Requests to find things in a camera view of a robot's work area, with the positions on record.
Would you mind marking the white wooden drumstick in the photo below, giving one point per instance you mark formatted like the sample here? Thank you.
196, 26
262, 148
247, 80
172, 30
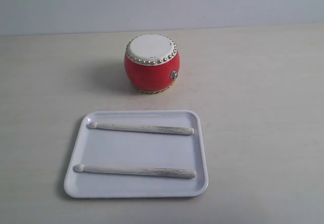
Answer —
160, 172
142, 128

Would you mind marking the small red drum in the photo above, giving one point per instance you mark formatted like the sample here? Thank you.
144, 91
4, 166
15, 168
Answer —
152, 62

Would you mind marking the white plastic tray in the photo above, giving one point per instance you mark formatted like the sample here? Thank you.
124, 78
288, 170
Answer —
136, 149

